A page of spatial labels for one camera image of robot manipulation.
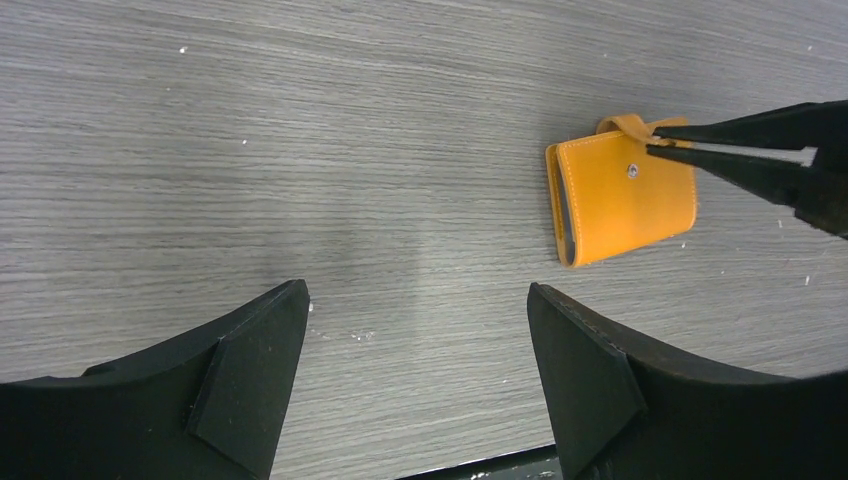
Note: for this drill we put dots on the orange leather card holder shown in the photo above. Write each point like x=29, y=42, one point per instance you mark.
x=609, y=196

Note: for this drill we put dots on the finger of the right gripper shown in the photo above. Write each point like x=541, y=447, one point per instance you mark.
x=817, y=192
x=795, y=127

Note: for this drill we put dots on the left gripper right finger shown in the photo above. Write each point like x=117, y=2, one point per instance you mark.
x=624, y=405

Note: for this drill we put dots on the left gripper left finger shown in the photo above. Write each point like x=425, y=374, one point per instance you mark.
x=209, y=403

